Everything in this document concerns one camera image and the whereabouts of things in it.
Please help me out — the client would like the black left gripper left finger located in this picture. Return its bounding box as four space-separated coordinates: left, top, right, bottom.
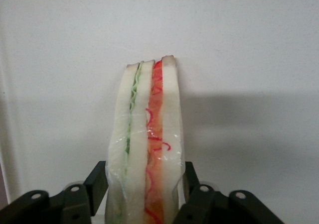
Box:
0 160 110 224

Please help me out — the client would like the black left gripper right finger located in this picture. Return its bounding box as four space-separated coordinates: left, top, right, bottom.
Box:
172 161 286 224

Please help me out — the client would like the triangular sandwich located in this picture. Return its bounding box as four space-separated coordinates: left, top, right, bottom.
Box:
104 55 186 224

